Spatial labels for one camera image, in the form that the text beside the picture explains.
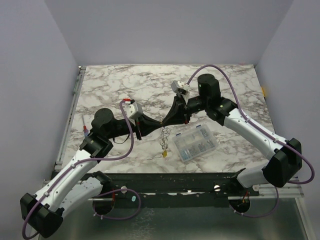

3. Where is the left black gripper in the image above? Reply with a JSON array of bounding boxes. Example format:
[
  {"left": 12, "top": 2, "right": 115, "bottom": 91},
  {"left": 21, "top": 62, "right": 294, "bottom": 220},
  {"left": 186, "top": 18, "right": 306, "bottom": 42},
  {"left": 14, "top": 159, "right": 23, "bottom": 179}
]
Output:
[{"left": 106, "top": 113, "right": 163, "bottom": 141}]

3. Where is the metal key organizer plate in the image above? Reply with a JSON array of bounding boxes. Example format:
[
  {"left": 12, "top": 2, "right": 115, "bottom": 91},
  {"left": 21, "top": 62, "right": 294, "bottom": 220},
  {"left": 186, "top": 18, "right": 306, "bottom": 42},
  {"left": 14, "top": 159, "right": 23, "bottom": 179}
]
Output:
[{"left": 159, "top": 126, "right": 169, "bottom": 151}]

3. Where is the yellow tagged key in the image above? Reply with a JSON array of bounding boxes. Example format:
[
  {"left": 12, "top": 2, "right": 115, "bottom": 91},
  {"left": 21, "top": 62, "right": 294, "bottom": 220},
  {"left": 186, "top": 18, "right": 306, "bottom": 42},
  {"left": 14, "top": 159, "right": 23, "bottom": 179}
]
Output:
[{"left": 162, "top": 150, "right": 168, "bottom": 158}]

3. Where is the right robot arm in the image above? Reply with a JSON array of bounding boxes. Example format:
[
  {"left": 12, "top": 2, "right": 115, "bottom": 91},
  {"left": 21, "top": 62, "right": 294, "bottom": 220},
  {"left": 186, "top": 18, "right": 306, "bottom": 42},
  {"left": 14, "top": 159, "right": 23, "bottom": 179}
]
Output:
[{"left": 162, "top": 73, "right": 302, "bottom": 196}]

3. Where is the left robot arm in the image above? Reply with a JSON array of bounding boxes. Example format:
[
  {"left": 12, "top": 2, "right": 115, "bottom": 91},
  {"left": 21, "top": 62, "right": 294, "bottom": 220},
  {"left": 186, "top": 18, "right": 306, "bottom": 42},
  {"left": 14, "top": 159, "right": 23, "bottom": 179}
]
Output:
[{"left": 20, "top": 103, "right": 162, "bottom": 240}]

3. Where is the clear plastic screw box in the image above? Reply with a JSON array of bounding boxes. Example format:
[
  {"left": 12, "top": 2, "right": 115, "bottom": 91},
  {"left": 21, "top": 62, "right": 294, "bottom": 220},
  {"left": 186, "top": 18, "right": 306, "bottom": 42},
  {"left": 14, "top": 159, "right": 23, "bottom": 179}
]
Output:
[{"left": 172, "top": 124, "right": 218, "bottom": 163}]

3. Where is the blue red screwdriver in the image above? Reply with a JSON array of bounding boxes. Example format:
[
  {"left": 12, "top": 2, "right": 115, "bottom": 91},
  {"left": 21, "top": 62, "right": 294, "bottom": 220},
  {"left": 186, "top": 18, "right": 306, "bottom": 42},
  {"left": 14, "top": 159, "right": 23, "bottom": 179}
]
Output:
[{"left": 81, "top": 115, "right": 89, "bottom": 137}]

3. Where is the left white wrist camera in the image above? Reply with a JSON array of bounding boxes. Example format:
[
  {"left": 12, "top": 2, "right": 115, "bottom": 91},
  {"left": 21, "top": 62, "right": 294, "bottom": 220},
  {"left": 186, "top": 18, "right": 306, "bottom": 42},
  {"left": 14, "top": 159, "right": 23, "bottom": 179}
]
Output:
[{"left": 125, "top": 102, "right": 143, "bottom": 120}]

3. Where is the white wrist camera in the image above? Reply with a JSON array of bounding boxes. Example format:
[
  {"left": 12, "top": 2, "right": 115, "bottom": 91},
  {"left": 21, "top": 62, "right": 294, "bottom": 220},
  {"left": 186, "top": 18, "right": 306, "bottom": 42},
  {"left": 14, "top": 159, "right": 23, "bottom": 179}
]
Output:
[
  {"left": 125, "top": 102, "right": 143, "bottom": 120},
  {"left": 170, "top": 80, "right": 190, "bottom": 96}
]

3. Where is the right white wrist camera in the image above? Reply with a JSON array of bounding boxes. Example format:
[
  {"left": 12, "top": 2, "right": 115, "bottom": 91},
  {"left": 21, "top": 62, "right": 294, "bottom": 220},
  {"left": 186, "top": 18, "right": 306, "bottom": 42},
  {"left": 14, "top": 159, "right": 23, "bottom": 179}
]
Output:
[{"left": 170, "top": 80, "right": 190, "bottom": 96}]

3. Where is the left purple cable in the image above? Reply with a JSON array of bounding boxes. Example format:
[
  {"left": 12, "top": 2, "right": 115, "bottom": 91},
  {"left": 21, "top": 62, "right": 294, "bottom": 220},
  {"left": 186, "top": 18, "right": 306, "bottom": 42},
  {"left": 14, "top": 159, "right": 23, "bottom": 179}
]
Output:
[{"left": 22, "top": 99, "right": 142, "bottom": 238}]

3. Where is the purple cable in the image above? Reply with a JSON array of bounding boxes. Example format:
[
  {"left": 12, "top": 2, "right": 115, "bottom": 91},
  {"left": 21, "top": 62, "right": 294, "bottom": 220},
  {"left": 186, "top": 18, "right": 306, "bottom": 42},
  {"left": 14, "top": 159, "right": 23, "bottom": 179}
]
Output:
[
  {"left": 186, "top": 64, "right": 316, "bottom": 218},
  {"left": 22, "top": 99, "right": 142, "bottom": 238}
]

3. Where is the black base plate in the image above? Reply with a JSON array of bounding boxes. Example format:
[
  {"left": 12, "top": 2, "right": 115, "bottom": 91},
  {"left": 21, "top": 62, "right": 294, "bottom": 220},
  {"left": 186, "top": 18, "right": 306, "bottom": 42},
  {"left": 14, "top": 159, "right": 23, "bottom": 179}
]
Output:
[{"left": 96, "top": 171, "right": 259, "bottom": 208}]

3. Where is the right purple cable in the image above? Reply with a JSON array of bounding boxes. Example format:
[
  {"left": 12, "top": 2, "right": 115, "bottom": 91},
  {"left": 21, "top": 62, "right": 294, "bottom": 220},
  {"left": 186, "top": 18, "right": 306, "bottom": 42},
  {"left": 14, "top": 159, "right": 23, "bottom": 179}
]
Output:
[{"left": 186, "top": 64, "right": 316, "bottom": 218}]

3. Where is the aluminium frame rail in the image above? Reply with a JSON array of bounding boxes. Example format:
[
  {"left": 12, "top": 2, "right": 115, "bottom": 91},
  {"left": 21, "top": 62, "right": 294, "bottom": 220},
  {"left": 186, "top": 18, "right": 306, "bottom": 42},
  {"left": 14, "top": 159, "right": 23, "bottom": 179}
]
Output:
[{"left": 41, "top": 178, "right": 305, "bottom": 201}]

